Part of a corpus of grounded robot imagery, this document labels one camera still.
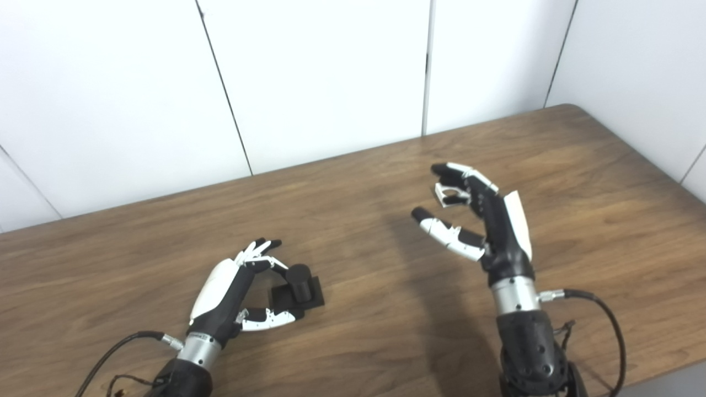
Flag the thin black right arm wire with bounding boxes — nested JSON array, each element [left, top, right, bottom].
[[554, 320, 577, 353]]

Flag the white square piece with hole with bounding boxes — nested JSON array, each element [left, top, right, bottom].
[[435, 183, 469, 207]]

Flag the thick black left wrist cable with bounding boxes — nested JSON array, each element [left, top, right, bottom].
[[74, 331, 185, 397]]

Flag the thin black left arm wire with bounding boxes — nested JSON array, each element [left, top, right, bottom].
[[108, 375, 158, 397]]

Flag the thin black arm wire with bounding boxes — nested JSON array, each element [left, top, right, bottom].
[[108, 375, 158, 397], [554, 320, 577, 353]]

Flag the black peg with square base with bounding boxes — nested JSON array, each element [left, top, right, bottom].
[[269, 264, 325, 309]]

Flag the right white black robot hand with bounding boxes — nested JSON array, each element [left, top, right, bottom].
[[411, 162, 536, 287]]

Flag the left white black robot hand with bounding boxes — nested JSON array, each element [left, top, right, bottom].
[[189, 238, 305, 348]]

